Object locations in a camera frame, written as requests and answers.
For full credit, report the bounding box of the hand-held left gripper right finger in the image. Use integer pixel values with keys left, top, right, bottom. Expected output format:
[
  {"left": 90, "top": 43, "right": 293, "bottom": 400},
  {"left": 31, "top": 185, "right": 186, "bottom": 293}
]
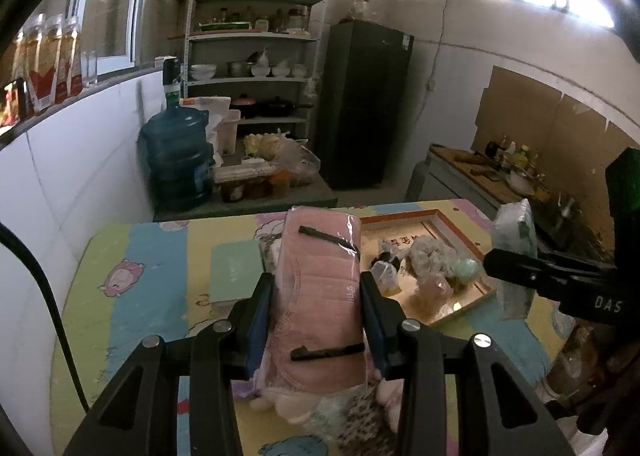
[{"left": 359, "top": 271, "right": 573, "bottom": 456}]

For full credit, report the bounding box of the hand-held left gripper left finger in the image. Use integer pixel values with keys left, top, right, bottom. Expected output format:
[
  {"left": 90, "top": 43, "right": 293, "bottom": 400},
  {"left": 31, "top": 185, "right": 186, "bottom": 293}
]
[{"left": 64, "top": 272, "right": 279, "bottom": 456}]

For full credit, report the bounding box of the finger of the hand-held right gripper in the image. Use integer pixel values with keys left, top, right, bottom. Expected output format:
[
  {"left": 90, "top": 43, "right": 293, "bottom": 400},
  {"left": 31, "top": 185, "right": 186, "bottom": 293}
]
[{"left": 482, "top": 248, "right": 611, "bottom": 304}]

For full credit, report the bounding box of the green floral tissue pack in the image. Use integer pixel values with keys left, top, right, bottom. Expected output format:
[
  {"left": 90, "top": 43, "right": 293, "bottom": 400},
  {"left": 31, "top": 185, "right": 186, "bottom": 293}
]
[{"left": 492, "top": 198, "right": 539, "bottom": 321}]

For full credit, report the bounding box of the purple plush toy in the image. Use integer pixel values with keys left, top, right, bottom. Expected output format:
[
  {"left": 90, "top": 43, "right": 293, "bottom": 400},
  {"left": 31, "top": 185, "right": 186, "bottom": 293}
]
[{"left": 232, "top": 376, "right": 262, "bottom": 400}]

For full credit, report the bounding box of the pink face mask pack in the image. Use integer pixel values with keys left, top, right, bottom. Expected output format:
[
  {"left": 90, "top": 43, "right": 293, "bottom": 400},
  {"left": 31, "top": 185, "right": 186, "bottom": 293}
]
[{"left": 260, "top": 206, "right": 373, "bottom": 394}]

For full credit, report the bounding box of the pink plush toy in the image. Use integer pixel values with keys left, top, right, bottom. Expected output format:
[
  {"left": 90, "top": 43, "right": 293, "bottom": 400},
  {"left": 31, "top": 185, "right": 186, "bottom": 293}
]
[{"left": 375, "top": 378, "right": 407, "bottom": 417}]

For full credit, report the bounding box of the white plush toy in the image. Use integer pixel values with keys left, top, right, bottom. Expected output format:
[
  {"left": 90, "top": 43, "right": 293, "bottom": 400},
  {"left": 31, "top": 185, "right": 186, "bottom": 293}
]
[{"left": 250, "top": 381, "right": 321, "bottom": 425}]

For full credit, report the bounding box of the green egg-shaped sponge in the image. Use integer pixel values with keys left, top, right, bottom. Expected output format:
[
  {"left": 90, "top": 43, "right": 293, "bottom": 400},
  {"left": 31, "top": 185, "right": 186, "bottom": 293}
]
[{"left": 450, "top": 258, "right": 481, "bottom": 283}]

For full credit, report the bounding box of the orange-rimmed shallow box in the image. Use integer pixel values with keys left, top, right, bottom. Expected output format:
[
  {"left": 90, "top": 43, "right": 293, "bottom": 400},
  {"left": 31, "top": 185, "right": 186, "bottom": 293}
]
[{"left": 360, "top": 208, "right": 501, "bottom": 329}]

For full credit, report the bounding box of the leopard print pouch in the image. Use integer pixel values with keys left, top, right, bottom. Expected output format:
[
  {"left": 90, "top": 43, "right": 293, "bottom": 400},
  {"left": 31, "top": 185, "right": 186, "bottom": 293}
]
[{"left": 345, "top": 393, "right": 397, "bottom": 438}]

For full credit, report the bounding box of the mint green box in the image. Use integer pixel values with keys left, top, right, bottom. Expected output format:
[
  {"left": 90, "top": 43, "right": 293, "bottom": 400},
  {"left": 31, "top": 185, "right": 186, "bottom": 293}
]
[{"left": 209, "top": 238, "right": 266, "bottom": 304}]

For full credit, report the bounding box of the white bowl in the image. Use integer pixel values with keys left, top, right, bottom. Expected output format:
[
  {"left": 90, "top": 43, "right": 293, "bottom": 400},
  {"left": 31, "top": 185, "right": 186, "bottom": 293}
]
[{"left": 507, "top": 171, "right": 536, "bottom": 197}]

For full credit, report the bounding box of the pastel sheep printed tablecloth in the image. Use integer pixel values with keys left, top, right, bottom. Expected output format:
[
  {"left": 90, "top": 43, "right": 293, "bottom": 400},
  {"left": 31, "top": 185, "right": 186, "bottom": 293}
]
[{"left": 50, "top": 201, "right": 566, "bottom": 456}]

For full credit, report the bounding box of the cluster of condiment bottles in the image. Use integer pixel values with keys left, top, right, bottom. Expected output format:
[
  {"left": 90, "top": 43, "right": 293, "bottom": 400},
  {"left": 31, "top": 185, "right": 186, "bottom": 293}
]
[{"left": 482, "top": 136, "right": 546, "bottom": 177}]

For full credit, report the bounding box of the low grey table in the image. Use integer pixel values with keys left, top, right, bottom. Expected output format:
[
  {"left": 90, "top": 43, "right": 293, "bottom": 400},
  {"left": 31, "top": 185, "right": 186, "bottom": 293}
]
[{"left": 152, "top": 156, "right": 338, "bottom": 223}]

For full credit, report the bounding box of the grey kitchen counter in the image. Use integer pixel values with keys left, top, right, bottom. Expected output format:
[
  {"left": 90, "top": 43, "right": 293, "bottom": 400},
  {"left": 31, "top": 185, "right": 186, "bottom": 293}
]
[{"left": 405, "top": 143, "right": 616, "bottom": 257}]

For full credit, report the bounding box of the white flat packet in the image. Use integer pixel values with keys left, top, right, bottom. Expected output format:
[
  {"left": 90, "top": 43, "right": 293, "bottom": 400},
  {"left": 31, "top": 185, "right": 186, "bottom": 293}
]
[{"left": 215, "top": 161, "right": 278, "bottom": 183}]

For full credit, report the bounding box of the clear plastic bag of food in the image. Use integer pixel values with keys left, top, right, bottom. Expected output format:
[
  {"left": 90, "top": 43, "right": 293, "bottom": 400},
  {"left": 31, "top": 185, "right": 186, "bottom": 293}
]
[{"left": 245, "top": 131, "right": 321, "bottom": 187}]

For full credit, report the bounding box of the blue water jug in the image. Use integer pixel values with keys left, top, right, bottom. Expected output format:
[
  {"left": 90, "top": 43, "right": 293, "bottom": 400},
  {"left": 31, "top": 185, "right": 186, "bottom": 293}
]
[{"left": 139, "top": 103, "right": 216, "bottom": 211}]

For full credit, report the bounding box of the white sack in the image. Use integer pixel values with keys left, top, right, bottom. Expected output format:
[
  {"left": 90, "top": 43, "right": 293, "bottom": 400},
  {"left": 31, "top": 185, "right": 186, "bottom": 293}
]
[{"left": 182, "top": 96, "right": 232, "bottom": 157}]

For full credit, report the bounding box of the black wok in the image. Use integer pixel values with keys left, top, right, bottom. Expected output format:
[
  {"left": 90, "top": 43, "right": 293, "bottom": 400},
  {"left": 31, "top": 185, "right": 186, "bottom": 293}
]
[{"left": 262, "top": 96, "right": 312, "bottom": 117}]

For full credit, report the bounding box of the red-lidded pot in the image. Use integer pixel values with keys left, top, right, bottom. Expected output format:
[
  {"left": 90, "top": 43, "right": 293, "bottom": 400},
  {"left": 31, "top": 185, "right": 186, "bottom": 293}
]
[{"left": 231, "top": 94, "right": 258, "bottom": 119}]

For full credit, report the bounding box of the dark refrigerator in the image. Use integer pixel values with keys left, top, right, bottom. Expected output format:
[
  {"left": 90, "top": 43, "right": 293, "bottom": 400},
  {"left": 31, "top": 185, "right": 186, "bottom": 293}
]
[{"left": 315, "top": 20, "right": 416, "bottom": 191}]

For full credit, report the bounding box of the black water jug pump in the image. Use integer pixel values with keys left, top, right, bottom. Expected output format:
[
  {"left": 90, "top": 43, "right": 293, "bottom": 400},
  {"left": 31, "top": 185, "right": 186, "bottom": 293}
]
[{"left": 161, "top": 57, "right": 183, "bottom": 109}]

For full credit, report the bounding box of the grey metal shelf rack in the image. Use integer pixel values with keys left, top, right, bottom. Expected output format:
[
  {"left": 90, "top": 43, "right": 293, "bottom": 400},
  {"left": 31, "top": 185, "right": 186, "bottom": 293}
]
[{"left": 184, "top": 0, "right": 328, "bottom": 147}]

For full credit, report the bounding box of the clear drinking glass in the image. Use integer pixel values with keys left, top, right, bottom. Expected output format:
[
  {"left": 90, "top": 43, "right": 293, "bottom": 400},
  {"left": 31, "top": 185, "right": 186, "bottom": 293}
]
[{"left": 81, "top": 50, "right": 99, "bottom": 86}]

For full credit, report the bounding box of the cardboard wall sheet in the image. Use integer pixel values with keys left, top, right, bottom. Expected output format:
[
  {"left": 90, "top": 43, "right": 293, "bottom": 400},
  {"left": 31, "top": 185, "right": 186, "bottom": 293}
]
[{"left": 472, "top": 66, "right": 640, "bottom": 177}]

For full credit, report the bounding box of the black cable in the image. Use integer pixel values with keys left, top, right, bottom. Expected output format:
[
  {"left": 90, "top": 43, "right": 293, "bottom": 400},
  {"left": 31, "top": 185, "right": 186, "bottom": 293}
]
[{"left": 0, "top": 223, "right": 91, "bottom": 412}]

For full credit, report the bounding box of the sliding window frame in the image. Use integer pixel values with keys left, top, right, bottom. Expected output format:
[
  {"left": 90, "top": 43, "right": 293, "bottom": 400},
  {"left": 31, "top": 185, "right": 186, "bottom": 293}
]
[{"left": 65, "top": 0, "right": 154, "bottom": 81}]

